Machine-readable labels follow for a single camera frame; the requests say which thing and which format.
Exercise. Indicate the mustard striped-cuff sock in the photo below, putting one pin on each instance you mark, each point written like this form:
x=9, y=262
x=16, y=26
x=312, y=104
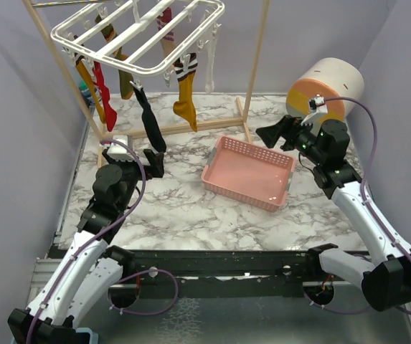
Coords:
x=184, y=106

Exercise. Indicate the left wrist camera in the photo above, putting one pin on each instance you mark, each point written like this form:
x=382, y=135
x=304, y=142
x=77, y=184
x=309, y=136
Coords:
x=117, y=152

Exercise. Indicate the olive striped sock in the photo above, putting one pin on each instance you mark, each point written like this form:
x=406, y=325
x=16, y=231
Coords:
x=125, y=78

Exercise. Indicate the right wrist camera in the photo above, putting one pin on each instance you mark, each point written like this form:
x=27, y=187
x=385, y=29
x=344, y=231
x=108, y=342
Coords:
x=317, y=110

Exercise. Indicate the maroon beige purple-striped sock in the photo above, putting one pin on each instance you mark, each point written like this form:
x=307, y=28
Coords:
x=167, y=42

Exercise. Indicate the pink plastic basket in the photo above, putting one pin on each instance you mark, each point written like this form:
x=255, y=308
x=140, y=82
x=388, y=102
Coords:
x=249, y=173

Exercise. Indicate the teal lidded jar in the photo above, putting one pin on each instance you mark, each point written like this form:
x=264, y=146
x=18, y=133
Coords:
x=86, y=94

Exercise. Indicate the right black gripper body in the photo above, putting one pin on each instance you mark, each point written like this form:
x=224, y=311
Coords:
x=305, y=140

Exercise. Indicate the white round drawer cabinet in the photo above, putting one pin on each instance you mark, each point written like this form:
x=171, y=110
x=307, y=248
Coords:
x=329, y=77

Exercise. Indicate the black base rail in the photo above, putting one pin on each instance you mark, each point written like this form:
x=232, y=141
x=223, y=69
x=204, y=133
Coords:
x=212, y=274

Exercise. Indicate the wooden clothes rack frame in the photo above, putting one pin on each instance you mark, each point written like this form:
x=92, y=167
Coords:
x=74, y=48

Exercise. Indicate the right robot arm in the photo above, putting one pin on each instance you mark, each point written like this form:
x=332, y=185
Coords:
x=385, y=280

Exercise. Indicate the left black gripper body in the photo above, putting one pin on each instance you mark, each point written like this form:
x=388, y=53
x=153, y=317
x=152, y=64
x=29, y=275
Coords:
x=131, y=168

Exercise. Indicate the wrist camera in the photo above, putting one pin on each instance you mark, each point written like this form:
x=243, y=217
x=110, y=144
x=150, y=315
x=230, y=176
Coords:
x=317, y=110
x=117, y=152

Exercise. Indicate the white sock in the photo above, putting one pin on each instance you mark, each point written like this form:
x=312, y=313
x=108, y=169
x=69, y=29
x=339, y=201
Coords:
x=209, y=82

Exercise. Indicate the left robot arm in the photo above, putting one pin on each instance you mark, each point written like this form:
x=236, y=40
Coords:
x=91, y=264

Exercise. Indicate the red patterned sock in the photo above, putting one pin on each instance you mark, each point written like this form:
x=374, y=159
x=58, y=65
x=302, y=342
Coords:
x=110, y=113

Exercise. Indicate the black sock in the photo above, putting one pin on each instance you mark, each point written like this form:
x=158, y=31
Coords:
x=149, y=121

